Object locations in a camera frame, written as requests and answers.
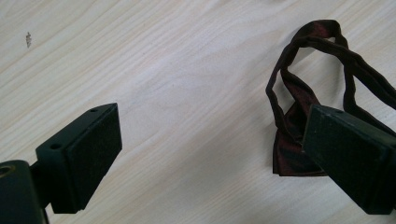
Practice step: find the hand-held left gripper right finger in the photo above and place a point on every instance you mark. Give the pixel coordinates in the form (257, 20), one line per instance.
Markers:
(348, 152)

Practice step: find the dark red bow tie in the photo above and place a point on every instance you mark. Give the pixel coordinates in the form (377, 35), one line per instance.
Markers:
(294, 124)

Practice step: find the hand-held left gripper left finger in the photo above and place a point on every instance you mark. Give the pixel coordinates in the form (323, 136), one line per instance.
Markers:
(84, 158)

